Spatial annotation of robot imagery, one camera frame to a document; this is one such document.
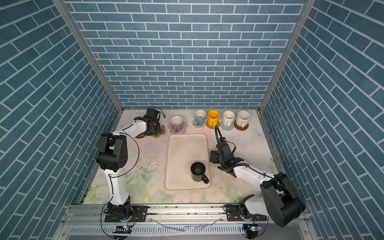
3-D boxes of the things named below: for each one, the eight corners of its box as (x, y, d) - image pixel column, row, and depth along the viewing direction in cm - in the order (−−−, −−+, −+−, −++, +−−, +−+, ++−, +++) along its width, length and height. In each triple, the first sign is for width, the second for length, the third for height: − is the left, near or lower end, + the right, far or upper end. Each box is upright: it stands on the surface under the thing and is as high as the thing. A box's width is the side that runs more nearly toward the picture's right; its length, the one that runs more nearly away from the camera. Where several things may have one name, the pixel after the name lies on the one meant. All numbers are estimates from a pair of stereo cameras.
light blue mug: (196, 130, 110) (196, 121, 102) (194, 119, 116) (194, 110, 108) (207, 129, 110) (207, 119, 102) (204, 118, 117) (205, 109, 109)
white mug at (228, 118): (223, 131, 109) (225, 122, 101) (221, 119, 116) (223, 110, 108) (233, 131, 109) (236, 122, 101) (231, 120, 116) (233, 110, 108)
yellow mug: (207, 130, 109) (208, 121, 102) (207, 119, 117) (208, 110, 109) (218, 130, 109) (220, 122, 102) (217, 119, 117) (218, 110, 109)
